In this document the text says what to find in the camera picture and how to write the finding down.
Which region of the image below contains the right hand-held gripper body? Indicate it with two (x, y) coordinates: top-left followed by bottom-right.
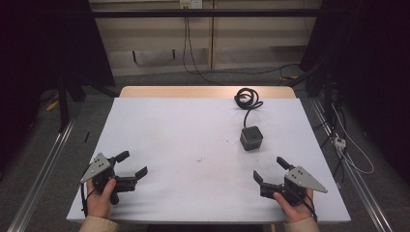
(259, 163), (329, 208)

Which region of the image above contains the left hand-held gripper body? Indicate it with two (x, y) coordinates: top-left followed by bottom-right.
(79, 152), (139, 206)

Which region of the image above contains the black cube device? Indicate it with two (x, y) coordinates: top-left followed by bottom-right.
(239, 125), (264, 152)

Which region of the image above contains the black device cable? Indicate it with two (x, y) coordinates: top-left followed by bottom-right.
(233, 87), (265, 129)

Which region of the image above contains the person's right hand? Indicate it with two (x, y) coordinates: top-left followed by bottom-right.
(273, 188), (315, 224)

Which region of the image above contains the person's left hand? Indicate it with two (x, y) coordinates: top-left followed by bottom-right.
(85, 178), (117, 220)

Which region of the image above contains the white power strip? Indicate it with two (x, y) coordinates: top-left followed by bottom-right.
(333, 134), (348, 153)

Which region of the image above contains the white table mat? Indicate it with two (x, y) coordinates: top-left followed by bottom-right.
(66, 97), (352, 224)

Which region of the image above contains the black metal stand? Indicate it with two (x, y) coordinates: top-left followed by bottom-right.
(286, 61), (347, 187)
(55, 72), (87, 133)

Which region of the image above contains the black curtain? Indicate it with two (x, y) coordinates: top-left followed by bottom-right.
(0, 0), (116, 168)
(299, 0), (410, 185)

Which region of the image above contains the right hand-held gripper black cable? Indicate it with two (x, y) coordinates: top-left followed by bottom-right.
(282, 184), (319, 223)

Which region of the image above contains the hand-held gripper black cable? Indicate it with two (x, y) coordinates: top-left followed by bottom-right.
(79, 164), (98, 218)
(282, 184), (319, 223)

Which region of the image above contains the left hand-held gripper black cable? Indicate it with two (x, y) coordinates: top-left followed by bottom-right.
(79, 164), (98, 218)

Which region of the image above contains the aluminium floor rail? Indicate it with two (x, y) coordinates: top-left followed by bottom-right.
(7, 117), (78, 232)
(309, 98), (395, 232)

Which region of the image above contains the white floor cable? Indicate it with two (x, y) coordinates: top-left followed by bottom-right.
(331, 103), (375, 176)

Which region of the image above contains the black wall cable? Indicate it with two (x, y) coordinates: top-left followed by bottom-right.
(182, 16), (301, 87)

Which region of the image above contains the black horizontal frame bar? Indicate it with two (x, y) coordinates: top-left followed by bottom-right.
(91, 9), (322, 19)

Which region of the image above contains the white wall socket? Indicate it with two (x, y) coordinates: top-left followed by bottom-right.
(179, 0), (204, 10)

